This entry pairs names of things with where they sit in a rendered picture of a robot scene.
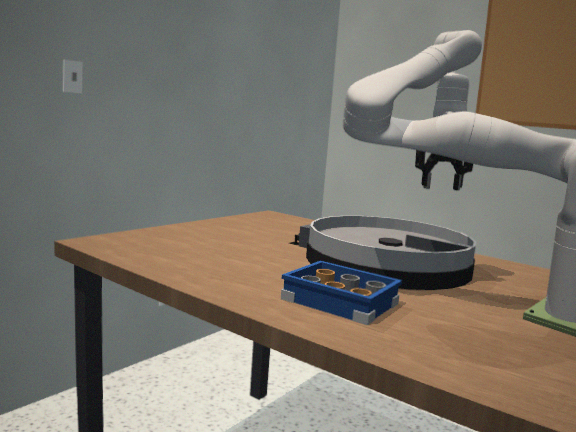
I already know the white metal sleeve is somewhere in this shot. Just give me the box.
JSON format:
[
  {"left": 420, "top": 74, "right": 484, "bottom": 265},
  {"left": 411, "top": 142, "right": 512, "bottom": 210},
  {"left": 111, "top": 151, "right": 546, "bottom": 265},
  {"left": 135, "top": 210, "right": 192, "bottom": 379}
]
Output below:
[
  {"left": 301, "top": 276, "right": 321, "bottom": 283},
  {"left": 340, "top": 274, "right": 360, "bottom": 291},
  {"left": 365, "top": 281, "right": 386, "bottom": 294}
]

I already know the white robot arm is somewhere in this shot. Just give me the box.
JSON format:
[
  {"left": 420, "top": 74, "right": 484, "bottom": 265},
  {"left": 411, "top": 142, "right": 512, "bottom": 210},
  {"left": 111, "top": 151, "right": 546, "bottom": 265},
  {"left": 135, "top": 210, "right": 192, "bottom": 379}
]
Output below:
[{"left": 343, "top": 30, "right": 576, "bottom": 323}]

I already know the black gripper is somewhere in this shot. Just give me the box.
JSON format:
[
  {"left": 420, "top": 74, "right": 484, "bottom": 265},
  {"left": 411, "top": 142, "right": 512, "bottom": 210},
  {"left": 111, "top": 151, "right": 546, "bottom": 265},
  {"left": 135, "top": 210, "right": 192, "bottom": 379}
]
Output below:
[{"left": 415, "top": 151, "right": 473, "bottom": 191}]

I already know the bronze bushing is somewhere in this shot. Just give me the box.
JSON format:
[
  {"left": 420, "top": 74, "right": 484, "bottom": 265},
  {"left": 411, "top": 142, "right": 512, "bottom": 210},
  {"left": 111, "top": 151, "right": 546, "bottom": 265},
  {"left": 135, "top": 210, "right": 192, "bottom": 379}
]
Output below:
[
  {"left": 316, "top": 269, "right": 335, "bottom": 285},
  {"left": 325, "top": 282, "right": 345, "bottom": 290},
  {"left": 350, "top": 288, "right": 372, "bottom": 296}
]

